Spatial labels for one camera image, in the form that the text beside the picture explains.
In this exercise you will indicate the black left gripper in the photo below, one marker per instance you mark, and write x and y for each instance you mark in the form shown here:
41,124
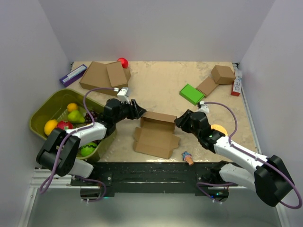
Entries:
136,112

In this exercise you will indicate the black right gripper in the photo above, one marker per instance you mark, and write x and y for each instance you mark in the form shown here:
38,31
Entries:
182,122

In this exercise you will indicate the brown cardboard box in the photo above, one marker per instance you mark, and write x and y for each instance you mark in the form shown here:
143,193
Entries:
155,136

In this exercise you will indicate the small colourful toy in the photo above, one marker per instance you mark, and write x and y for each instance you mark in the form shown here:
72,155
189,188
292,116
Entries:
188,158

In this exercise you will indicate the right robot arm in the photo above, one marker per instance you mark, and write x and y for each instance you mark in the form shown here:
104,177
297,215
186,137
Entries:
268,177

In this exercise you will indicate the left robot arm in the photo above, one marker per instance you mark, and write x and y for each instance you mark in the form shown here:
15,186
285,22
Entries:
61,147

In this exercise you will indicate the green paper box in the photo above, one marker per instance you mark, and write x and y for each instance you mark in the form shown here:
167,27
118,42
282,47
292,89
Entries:
191,94

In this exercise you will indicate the medium brown box on top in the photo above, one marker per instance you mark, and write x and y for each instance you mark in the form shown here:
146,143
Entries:
118,76

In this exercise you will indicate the flat small brown box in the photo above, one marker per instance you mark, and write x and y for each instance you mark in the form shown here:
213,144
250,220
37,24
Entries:
207,86

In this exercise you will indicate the large flat brown box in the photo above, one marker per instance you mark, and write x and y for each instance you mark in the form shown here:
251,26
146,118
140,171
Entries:
95,76

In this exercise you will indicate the small brown cube box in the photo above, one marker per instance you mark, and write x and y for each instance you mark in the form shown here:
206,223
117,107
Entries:
223,75

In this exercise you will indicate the red white toothpaste box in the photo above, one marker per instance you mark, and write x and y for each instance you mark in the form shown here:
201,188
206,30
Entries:
237,83

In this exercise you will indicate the purple toothpaste box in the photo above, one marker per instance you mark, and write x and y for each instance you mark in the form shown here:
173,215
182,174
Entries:
73,76

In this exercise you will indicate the orange round disc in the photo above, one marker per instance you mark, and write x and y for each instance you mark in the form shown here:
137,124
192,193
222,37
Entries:
219,128

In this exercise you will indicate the red apple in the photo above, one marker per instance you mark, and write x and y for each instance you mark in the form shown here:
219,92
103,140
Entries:
124,62

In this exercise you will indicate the purple grapes bunch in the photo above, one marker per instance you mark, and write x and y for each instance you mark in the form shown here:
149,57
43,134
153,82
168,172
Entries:
91,115

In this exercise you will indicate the green pear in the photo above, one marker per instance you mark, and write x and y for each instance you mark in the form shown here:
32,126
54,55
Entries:
76,117

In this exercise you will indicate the green striped ball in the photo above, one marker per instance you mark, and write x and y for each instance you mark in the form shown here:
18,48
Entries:
88,149

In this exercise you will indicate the small orange fruit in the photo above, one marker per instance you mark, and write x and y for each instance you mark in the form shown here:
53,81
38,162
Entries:
72,107

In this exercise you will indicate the red dragon fruit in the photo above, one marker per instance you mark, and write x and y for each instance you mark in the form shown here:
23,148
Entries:
65,125

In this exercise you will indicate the olive green plastic bin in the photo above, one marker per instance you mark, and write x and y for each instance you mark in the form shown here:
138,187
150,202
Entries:
55,108

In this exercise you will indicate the yellow lemon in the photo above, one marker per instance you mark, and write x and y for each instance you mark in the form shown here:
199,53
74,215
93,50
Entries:
50,126

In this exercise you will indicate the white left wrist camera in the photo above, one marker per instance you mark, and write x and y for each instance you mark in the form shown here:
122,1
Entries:
123,95

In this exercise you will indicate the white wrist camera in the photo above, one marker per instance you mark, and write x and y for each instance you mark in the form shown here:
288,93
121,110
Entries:
202,107
123,95

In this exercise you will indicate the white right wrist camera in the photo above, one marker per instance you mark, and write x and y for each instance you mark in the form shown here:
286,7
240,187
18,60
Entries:
202,107

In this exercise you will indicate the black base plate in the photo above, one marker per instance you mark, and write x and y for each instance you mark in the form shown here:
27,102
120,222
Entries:
151,177

